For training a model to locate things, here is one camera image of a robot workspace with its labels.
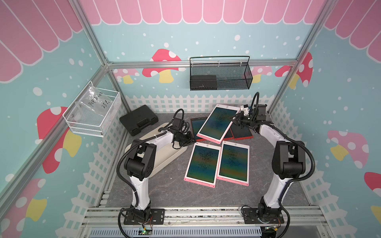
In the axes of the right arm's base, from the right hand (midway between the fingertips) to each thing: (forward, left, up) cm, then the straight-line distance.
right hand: (227, 117), depth 91 cm
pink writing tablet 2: (-23, +15, -20) cm, 34 cm away
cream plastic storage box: (-17, +39, -15) cm, 45 cm away
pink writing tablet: (-2, +7, -6) cm, 9 cm away
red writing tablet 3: (+2, -12, -20) cm, 23 cm away
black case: (+15, +61, -14) cm, 64 cm away
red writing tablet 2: (+1, -4, -20) cm, 21 cm away
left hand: (-10, +20, -13) cm, 26 cm away
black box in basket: (+14, +15, +16) cm, 26 cm away
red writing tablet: (+14, +19, -22) cm, 33 cm away
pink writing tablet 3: (-21, -4, -20) cm, 29 cm away
